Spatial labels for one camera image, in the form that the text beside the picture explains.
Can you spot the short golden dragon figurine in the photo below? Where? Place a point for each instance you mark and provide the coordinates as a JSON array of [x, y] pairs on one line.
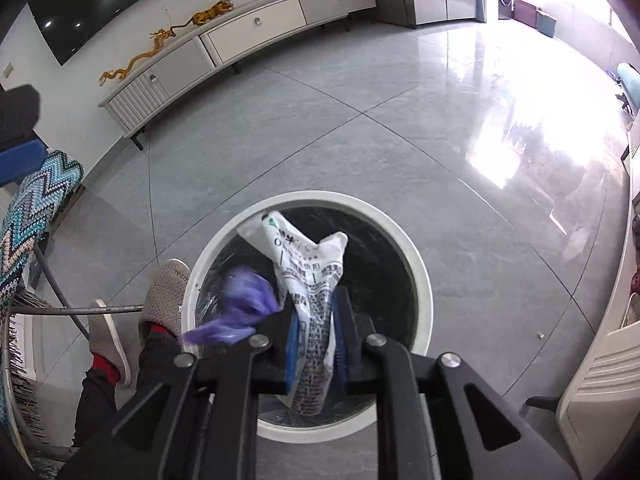
[[210, 12]]

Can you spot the purple storage box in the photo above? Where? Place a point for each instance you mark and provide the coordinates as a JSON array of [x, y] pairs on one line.
[[527, 12]]

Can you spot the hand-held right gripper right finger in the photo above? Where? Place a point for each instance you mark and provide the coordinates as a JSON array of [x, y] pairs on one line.
[[339, 345]]

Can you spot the teal storage box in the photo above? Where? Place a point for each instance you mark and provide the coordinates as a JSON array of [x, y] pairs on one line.
[[546, 24]]

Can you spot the black wall television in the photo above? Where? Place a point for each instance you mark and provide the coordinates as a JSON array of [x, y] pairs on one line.
[[100, 0]]

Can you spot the grey metal tube frame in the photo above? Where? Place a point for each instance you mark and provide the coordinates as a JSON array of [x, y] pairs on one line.
[[56, 282]]

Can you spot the white wall switch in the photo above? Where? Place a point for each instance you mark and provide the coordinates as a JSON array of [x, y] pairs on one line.
[[6, 70]]

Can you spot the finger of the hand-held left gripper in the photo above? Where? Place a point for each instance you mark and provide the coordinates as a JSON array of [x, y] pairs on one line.
[[17, 115], [22, 161]]

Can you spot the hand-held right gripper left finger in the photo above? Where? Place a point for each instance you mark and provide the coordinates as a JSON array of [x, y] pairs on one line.
[[294, 355]]

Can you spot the teal chair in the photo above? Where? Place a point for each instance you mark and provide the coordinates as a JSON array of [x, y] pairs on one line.
[[629, 82]]

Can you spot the white low television cabinet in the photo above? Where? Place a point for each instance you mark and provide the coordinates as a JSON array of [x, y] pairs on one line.
[[250, 25]]

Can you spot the person's leg in dark pants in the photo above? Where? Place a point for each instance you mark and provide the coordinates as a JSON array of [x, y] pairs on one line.
[[160, 360], [97, 400]]

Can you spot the purple plastic bag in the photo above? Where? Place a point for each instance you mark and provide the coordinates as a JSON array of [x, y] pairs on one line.
[[242, 305]]

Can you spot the zigzag patterned cloth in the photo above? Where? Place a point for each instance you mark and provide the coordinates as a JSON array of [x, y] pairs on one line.
[[30, 210]]

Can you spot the white printed plastic packet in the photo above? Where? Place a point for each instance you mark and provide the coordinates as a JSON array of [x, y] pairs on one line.
[[315, 300]]

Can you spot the cream side cabinet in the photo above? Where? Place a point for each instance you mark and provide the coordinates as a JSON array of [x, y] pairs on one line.
[[600, 385]]

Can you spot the long golden dragon figurine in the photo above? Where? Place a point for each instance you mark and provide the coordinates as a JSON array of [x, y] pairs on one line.
[[145, 55]]

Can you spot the white round trash bin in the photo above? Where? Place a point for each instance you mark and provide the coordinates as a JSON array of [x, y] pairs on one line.
[[385, 265]]

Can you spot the grey slipper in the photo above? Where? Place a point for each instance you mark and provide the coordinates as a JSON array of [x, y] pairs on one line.
[[165, 292], [107, 345]]

